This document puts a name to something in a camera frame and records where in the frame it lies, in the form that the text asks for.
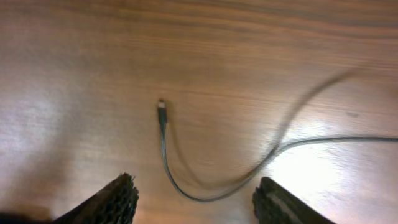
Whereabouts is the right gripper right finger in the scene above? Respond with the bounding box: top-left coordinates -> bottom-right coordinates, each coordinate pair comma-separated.
252,177 -> 335,224

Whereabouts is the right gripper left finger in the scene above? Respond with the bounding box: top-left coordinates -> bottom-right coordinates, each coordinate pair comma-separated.
53,173 -> 139,224

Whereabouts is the black USB charging cable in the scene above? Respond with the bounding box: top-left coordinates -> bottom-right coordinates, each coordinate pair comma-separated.
157,70 -> 398,203

